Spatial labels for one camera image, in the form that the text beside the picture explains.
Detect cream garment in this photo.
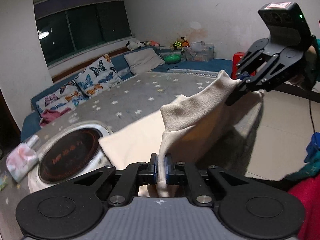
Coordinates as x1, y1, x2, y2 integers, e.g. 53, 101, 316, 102
99, 71, 264, 198

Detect person right hand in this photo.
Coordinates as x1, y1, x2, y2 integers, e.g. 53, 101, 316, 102
289, 46, 317, 90

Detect red plastic stool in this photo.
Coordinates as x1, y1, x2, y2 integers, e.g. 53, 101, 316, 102
231, 51, 257, 80

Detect clear plastic toy box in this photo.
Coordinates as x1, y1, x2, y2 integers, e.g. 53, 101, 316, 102
184, 42, 215, 62

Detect black induction cooktop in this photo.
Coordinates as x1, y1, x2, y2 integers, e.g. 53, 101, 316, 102
39, 128, 102, 184

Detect orange yellow plush toys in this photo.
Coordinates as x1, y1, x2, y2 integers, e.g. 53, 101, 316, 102
170, 36, 190, 51

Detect blue corner sofa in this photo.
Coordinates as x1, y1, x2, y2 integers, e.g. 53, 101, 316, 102
19, 45, 234, 143

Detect green round bowl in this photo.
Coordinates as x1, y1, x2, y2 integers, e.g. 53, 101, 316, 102
164, 54, 181, 64

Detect left butterfly pillow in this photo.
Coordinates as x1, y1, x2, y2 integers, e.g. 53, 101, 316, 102
35, 80, 88, 115

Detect butterfly pillow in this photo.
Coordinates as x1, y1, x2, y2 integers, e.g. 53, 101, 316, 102
74, 54, 123, 97
35, 80, 88, 115

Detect right butterfly pillow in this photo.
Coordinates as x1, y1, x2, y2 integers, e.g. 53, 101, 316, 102
74, 54, 123, 97

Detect pink crumpled cloth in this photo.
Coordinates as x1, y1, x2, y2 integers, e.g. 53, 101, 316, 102
39, 107, 71, 127

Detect white remote control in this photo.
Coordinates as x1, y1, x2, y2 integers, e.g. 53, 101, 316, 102
25, 134, 39, 148

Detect beige plain cushion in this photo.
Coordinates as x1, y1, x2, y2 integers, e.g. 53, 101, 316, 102
124, 48, 165, 75

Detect pink tissue pack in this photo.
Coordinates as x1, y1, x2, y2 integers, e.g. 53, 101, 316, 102
6, 142, 39, 183

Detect panda plush toy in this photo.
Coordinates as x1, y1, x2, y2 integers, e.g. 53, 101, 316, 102
126, 41, 145, 51

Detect dark green framed window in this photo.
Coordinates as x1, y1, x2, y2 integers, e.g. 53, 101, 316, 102
34, 0, 131, 66

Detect black cable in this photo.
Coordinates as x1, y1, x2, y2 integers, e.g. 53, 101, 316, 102
309, 98, 317, 133

